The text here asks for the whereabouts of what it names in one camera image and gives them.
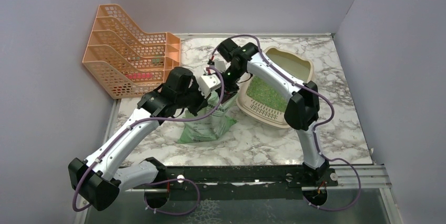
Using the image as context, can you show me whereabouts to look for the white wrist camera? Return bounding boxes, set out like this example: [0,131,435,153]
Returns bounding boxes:
[208,60,227,73]
[197,74,221,98]

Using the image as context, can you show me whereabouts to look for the orange mesh file rack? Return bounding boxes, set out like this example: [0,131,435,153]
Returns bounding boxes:
[82,4,181,99]

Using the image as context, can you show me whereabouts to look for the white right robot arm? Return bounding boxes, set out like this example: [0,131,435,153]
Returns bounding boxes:
[215,38,329,186]

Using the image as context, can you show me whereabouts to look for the green litter pellets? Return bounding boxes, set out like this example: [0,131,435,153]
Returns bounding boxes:
[247,76,287,113]

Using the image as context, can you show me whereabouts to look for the green litter bag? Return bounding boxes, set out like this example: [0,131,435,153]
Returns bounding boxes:
[177,96,237,144]

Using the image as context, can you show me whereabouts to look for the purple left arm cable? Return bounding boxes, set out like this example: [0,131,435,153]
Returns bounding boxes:
[72,66,226,216]

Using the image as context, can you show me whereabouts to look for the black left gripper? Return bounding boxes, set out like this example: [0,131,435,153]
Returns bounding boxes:
[176,80,212,117]

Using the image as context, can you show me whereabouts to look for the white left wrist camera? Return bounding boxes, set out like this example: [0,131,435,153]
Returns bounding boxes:
[197,74,221,98]

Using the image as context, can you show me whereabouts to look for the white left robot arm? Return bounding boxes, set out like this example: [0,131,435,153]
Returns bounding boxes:
[68,67,209,212]

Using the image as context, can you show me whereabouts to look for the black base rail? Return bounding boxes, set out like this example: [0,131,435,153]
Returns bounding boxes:
[136,165,338,201]

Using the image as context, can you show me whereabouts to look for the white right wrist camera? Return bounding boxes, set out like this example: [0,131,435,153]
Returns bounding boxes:
[208,60,227,73]

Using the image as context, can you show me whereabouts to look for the beige plastic litter box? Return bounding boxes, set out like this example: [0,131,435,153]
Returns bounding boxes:
[236,46,315,129]

